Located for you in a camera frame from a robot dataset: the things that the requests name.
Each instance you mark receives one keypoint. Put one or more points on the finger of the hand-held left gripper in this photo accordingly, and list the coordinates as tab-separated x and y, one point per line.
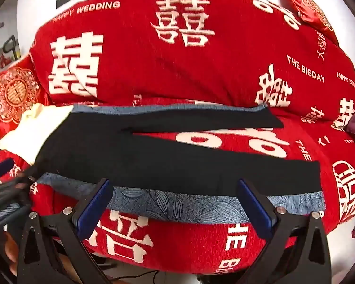
1	169
14	188

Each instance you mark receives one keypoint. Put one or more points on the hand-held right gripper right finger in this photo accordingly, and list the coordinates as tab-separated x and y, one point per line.
257	210

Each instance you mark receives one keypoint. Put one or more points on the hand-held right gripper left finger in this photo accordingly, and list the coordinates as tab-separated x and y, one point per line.
94	210

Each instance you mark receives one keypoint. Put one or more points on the black pants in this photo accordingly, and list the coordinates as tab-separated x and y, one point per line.
106	148

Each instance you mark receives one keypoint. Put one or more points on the blue leaf-print cloth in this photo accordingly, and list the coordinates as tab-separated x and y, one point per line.
180	204

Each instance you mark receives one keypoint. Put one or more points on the person's left hand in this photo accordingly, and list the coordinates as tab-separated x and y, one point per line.
11	250

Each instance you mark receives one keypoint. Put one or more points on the cream cloth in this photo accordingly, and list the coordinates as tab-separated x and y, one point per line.
26	136

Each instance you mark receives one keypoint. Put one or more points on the red embroidered pillow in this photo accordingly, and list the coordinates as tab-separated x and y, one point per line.
14	91
304	3

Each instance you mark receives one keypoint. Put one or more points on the red printed blanket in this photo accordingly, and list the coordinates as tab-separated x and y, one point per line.
195	65

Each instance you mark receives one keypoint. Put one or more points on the black wall-mounted bar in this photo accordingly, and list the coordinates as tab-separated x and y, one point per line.
68	1

